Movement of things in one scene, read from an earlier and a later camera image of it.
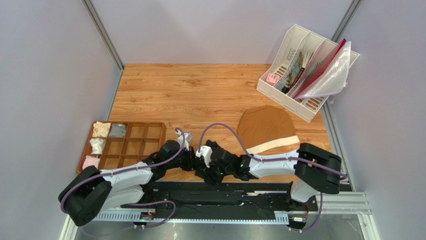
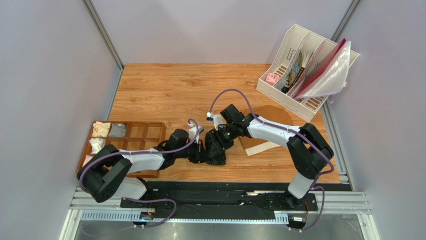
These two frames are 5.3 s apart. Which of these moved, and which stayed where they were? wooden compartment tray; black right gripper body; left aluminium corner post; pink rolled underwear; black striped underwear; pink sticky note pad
Moved: black right gripper body; black striped underwear
Stayed: left aluminium corner post; pink rolled underwear; pink sticky note pad; wooden compartment tray
